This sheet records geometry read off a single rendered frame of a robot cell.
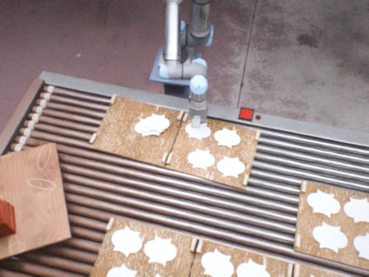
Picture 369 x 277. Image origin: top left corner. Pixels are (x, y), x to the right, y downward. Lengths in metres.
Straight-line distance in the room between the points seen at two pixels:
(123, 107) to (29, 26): 2.20
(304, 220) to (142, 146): 0.86
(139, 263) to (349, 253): 0.91
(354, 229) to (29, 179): 1.49
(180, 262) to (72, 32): 2.79
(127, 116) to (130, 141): 0.16
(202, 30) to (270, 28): 1.89
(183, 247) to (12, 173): 0.86
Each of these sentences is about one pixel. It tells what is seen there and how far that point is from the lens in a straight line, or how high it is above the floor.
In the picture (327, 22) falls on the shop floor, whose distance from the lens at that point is 4.26.
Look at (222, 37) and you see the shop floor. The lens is 3.97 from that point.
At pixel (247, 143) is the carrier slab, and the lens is 2.16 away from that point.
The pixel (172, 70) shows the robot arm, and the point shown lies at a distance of 1.93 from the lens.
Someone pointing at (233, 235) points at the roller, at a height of 0.92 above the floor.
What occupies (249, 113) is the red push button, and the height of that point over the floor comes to 0.93.
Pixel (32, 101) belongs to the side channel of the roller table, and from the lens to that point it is 2.45.
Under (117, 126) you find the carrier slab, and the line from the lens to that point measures 2.24.
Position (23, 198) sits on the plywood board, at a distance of 2.04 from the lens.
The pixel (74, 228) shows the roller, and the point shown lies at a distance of 2.04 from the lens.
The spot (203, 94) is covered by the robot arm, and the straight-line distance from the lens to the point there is 1.88.
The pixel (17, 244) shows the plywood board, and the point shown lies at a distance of 1.96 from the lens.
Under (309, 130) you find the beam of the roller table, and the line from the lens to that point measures 2.29.
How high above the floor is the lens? 2.76
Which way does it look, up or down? 58 degrees down
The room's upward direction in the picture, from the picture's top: 3 degrees counter-clockwise
